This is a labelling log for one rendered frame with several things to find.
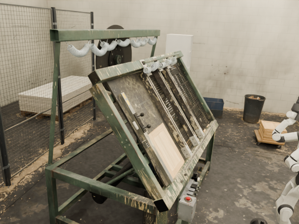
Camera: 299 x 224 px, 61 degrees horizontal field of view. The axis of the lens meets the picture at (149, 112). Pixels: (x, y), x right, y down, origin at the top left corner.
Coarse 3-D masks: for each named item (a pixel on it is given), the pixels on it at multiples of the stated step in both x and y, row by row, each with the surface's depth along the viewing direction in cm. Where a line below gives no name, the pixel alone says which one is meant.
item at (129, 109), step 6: (120, 96) 233; (126, 102) 232; (126, 108) 234; (132, 108) 235; (132, 114) 233; (138, 126) 234; (144, 138) 235; (150, 144) 234; (150, 150) 236; (156, 150) 238; (156, 156) 235; (156, 162) 237; (162, 162) 238; (162, 168) 236; (168, 174) 237; (168, 180) 237
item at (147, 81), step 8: (144, 80) 279; (152, 88) 277; (152, 96) 280; (160, 104) 279; (160, 112) 281; (168, 112) 282; (168, 120) 280; (176, 128) 281; (184, 144) 280; (184, 152) 283
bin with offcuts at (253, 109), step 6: (246, 96) 668; (252, 96) 660; (258, 96) 667; (246, 102) 645; (252, 102) 633; (258, 102) 629; (246, 108) 649; (252, 108) 638; (258, 108) 636; (246, 114) 653; (252, 114) 643; (258, 114) 644; (246, 120) 657; (252, 120) 649; (258, 120) 655
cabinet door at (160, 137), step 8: (160, 128) 264; (152, 136) 246; (160, 136) 258; (168, 136) 270; (160, 144) 252; (168, 144) 264; (160, 152) 245; (168, 152) 258; (176, 152) 270; (168, 160) 251; (176, 160) 263; (168, 168) 245; (176, 168) 256
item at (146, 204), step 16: (208, 144) 417; (64, 160) 286; (208, 160) 428; (48, 176) 270; (64, 176) 260; (80, 176) 258; (96, 176) 365; (48, 192) 278; (80, 192) 329; (96, 192) 247; (112, 192) 238; (128, 192) 237; (144, 192) 235; (64, 208) 310; (144, 208) 226
